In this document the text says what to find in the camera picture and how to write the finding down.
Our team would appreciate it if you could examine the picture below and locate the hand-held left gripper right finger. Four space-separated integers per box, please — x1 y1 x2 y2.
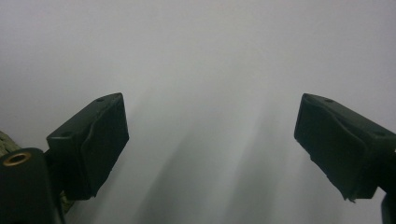
293 92 396 202

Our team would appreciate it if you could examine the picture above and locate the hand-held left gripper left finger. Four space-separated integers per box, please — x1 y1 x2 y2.
46 91 130 201

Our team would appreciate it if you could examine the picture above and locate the olive woven cloth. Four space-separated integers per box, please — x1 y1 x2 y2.
0 130 22 157

